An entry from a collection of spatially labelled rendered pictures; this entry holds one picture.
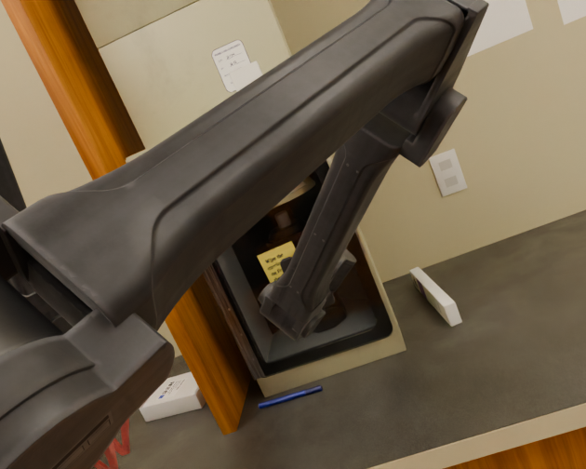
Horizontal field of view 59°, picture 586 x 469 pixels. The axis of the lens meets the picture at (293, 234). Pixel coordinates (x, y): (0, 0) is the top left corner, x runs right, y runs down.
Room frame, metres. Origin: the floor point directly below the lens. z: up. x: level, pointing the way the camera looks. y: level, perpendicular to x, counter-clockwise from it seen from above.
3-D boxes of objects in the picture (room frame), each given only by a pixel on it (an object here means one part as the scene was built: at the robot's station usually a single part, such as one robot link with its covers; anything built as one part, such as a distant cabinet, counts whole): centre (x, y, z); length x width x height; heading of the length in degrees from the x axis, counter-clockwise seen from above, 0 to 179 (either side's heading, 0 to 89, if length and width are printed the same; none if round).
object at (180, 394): (1.16, 0.40, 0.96); 0.16 x 0.12 x 0.04; 72
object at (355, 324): (0.98, 0.04, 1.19); 0.30 x 0.01 x 0.40; 79
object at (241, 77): (0.92, -0.03, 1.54); 0.05 x 0.05 x 0.06; 86
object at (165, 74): (1.11, 0.02, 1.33); 0.32 x 0.25 x 0.77; 81
